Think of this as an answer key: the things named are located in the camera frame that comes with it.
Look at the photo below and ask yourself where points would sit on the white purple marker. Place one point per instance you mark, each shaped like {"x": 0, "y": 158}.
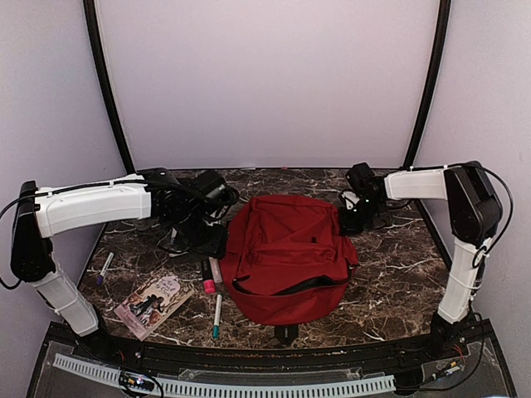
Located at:
{"x": 103, "y": 271}

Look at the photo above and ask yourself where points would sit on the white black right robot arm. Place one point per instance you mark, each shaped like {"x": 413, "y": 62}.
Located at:
{"x": 475, "y": 212}

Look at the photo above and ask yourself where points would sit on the white slotted cable duct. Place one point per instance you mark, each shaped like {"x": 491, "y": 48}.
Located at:
{"x": 195, "y": 383}

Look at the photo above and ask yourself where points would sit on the black front rail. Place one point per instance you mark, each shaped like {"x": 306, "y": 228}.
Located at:
{"x": 400, "y": 355}

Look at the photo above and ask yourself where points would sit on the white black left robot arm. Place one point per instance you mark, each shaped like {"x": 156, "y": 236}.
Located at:
{"x": 40, "y": 214}

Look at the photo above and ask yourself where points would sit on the right black frame post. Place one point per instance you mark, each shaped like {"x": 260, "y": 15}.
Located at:
{"x": 434, "y": 65}

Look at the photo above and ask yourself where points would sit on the small circuit board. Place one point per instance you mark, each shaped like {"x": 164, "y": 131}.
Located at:
{"x": 133, "y": 382}

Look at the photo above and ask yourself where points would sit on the left black frame post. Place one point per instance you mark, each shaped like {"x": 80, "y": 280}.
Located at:
{"x": 98, "y": 54}

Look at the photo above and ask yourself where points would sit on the pastel yellow pink highlighter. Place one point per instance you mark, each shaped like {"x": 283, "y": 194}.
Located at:
{"x": 216, "y": 270}

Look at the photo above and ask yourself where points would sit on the white teal marker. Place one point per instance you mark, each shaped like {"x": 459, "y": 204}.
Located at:
{"x": 217, "y": 317}

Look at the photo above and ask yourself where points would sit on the red student backpack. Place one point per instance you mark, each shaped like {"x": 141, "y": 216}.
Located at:
{"x": 286, "y": 262}

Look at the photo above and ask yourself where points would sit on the black frame post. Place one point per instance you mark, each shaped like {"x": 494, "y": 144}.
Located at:
{"x": 434, "y": 65}
{"x": 98, "y": 54}

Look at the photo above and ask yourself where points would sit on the Taming of the Shrew book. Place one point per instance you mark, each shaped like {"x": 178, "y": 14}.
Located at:
{"x": 152, "y": 303}

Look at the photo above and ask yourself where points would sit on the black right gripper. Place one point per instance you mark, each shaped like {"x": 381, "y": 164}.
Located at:
{"x": 348, "y": 226}

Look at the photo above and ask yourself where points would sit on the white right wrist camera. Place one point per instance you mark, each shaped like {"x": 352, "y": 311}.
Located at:
{"x": 349, "y": 199}

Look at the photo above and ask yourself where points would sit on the black pink highlighter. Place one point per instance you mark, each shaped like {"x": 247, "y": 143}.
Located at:
{"x": 207, "y": 278}

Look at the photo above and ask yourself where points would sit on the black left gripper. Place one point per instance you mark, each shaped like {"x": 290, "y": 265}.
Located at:
{"x": 216, "y": 245}

